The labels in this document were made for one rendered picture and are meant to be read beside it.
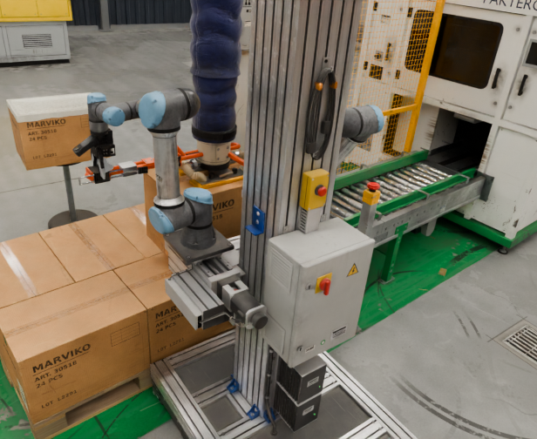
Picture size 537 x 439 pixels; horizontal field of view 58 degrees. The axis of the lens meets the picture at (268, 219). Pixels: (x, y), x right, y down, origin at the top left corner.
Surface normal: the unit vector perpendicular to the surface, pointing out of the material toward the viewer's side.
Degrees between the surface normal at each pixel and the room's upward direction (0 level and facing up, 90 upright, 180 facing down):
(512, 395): 0
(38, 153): 90
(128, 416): 0
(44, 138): 90
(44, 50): 90
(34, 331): 0
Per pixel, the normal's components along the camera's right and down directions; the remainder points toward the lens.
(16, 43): 0.58, 0.44
